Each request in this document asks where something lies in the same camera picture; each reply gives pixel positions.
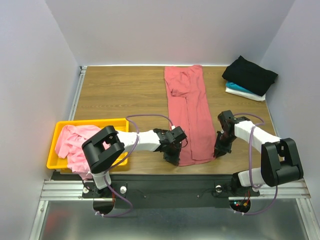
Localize red t shirt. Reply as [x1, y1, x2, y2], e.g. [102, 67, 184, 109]
[164, 65, 216, 167]

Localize light pink t shirt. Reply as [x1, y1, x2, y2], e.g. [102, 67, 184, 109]
[54, 125, 101, 180]

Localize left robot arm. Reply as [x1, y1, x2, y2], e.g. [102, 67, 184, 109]
[81, 125, 187, 197]

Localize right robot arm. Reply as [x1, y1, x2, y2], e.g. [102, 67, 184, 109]
[214, 110, 304, 195]

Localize white folded t shirt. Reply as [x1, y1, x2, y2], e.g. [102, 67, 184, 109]
[225, 87, 266, 102]

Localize teal folded t shirt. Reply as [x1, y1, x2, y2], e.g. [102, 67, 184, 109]
[225, 81, 252, 94]

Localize black folded t shirt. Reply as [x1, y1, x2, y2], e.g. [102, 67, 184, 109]
[222, 55, 278, 97]

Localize yellow plastic basket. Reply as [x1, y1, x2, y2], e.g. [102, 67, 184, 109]
[46, 118, 129, 172]

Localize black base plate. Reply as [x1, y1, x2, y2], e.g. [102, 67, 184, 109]
[82, 173, 261, 210]

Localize aluminium frame rail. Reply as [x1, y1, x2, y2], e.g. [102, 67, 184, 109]
[39, 178, 96, 201]

